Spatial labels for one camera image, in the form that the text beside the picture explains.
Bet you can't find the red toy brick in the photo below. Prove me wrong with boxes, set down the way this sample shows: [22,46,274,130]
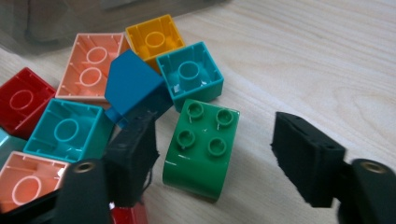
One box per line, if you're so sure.
[108,200,149,224]
[0,66,58,141]

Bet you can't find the blue sloped toy brick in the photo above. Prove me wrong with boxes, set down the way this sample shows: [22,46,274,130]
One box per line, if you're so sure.
[104,49,174,130]

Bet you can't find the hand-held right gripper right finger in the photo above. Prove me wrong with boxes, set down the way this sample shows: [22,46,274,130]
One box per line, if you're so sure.
[270,111,347,209]

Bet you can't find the green curved toy brick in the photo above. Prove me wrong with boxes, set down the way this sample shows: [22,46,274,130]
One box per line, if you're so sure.
[162,98,241,201]

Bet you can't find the small salmon toy brick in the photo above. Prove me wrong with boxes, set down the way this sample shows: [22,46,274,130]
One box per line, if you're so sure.
[0,150,71,214]

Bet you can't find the light blue toy brick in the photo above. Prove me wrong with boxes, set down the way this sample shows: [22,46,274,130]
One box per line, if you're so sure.
[0,127,29,169]

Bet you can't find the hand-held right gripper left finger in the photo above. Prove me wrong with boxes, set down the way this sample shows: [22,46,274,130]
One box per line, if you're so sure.
[102,106,161,209]

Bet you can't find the long salmon toy brick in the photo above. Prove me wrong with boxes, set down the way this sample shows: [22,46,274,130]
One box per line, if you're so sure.
[55,32,132,105]

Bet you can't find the orange toy brick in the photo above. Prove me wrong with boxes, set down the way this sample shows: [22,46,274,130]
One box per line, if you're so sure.
[125,13,187,74]

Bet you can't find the teal toy brick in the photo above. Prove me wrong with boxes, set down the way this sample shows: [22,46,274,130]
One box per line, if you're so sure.
[155,41,225,113]
[22,97,116,164]

